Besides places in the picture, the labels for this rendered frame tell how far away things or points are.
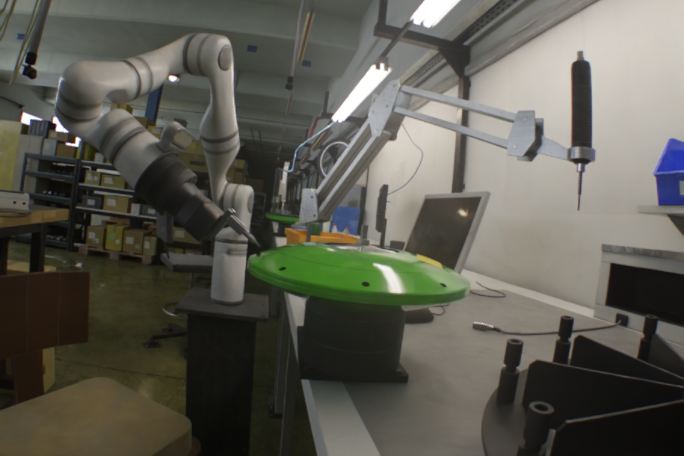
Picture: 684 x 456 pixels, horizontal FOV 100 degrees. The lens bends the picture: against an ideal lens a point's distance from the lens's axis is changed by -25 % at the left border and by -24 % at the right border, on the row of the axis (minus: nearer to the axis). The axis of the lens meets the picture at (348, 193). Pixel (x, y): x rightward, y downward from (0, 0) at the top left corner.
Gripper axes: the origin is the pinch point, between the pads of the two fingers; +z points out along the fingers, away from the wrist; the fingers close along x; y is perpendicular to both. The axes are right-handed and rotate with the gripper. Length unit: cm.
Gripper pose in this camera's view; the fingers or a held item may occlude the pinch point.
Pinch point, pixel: (259, 246)
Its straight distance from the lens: 52.0
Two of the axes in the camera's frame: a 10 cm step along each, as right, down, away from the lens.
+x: 1.8, -0.3, -9.8
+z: 7.4, 6.7, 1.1
